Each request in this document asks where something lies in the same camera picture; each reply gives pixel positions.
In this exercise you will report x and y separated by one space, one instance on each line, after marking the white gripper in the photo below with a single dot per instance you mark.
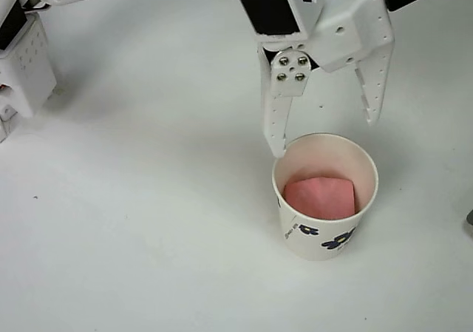
341 45

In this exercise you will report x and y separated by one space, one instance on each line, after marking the pink block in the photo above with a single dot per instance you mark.
319 199

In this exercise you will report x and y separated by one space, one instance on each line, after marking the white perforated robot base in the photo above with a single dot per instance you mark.
29 77

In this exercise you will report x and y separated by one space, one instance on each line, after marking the white paper cup flower print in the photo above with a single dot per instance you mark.
325 243

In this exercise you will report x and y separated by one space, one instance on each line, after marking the grey object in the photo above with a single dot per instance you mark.
470 223

